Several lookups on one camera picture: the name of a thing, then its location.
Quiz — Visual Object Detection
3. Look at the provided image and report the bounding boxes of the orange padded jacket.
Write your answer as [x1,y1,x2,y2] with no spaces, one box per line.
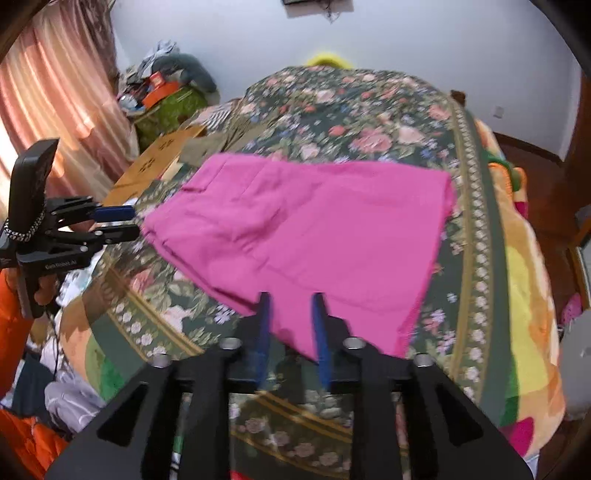
[0,406,70,480]

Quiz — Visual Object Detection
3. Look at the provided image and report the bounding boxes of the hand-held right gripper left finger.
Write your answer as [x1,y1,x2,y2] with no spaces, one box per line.
[44,292,273,480]

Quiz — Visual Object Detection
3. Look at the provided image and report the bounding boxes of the pink pants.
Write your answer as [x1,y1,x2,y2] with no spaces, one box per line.
[140,153,459,363]

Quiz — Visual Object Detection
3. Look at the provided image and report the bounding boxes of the black cable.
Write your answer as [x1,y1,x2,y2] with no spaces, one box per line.
[45,308,63,377]

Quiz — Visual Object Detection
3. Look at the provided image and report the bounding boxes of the orange yellow patterned blanket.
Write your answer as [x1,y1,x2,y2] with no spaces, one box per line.
[450,90,568,457]

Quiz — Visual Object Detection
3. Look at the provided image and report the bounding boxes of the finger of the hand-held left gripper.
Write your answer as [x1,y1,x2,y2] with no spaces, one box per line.
[46,196,137,227]
[46,224,140,254]

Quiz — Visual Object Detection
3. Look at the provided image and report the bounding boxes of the orange box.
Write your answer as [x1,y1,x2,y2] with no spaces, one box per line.
[141,71,182,109]

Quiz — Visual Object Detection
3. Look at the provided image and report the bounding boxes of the green printed bag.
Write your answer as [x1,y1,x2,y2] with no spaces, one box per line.
[133,88,209,151]

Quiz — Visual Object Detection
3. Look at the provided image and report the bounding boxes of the pile of mixed clothes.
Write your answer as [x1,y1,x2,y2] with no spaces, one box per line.
[0,265,109,437]

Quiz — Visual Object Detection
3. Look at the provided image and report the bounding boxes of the person's left hand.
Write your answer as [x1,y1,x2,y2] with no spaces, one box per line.
[36,272,61,308]

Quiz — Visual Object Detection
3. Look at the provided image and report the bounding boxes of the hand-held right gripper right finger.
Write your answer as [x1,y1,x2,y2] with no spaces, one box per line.
[310,292,536,480]

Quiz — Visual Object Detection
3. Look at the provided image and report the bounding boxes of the olive khaki garment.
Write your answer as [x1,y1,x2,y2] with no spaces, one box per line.
[178,121,262,168]

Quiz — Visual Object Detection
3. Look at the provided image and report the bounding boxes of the pink curtain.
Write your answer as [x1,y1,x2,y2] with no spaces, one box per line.
[0,0,139,222]

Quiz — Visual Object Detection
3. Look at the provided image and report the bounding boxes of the yellow round object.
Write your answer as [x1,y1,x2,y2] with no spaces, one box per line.
[306,52,354,70]

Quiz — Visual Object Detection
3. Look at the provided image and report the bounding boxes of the brown cardboard box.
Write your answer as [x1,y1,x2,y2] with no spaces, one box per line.
[99,124,208,208]

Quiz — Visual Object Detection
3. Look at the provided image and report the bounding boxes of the person's left forearm orange sleeve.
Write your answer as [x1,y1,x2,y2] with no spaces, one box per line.
[0,267,37,398]

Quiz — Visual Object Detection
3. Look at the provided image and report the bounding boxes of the green floral blanket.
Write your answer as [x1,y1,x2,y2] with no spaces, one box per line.
[85,65,515,480]

